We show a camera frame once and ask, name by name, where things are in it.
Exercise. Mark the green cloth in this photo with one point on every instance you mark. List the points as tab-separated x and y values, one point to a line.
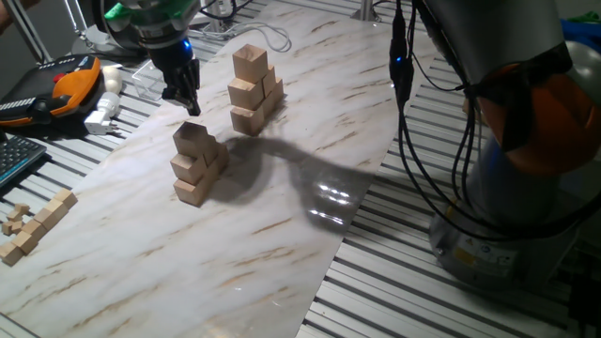
587	18

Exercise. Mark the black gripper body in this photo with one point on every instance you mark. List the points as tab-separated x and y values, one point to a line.
174	63

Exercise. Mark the person right forearm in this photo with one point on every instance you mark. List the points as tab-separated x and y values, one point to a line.
7	11

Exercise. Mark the black orange teach pendant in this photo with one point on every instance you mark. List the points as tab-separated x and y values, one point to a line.
70	89

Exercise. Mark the black keyboard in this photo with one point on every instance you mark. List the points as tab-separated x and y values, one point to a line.
19	157

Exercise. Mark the white power adapter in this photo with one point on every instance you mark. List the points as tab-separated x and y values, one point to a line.
101	115

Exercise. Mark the tiny wooden cube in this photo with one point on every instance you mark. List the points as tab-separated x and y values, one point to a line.
17	226
14	216
22	208
6	227

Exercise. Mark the clear plastic box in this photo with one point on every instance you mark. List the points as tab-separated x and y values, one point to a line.
148	82

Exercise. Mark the white round object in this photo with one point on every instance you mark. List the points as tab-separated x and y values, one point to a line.
112	80

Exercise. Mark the aluminium frame beam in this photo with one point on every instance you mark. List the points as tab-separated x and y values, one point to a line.
364	9

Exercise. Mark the marble pattern mat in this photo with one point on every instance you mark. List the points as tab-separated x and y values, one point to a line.
141	291

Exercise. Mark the small wooden cube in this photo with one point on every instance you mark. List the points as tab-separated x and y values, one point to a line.
45	218
24	241
56	209
35	229
66	197
10	253

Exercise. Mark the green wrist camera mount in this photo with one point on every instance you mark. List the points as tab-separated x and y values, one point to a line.
117	10

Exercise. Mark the white power strip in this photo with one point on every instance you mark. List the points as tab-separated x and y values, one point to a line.
218	9

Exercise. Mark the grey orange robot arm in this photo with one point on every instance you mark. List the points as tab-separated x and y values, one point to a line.
493	47

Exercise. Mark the aluminium frame post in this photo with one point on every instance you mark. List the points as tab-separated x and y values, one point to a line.
27	30

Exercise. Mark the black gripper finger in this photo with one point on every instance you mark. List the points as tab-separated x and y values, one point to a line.
174	97
194	84

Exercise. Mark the blue bag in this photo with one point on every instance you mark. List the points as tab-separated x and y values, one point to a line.
582	30

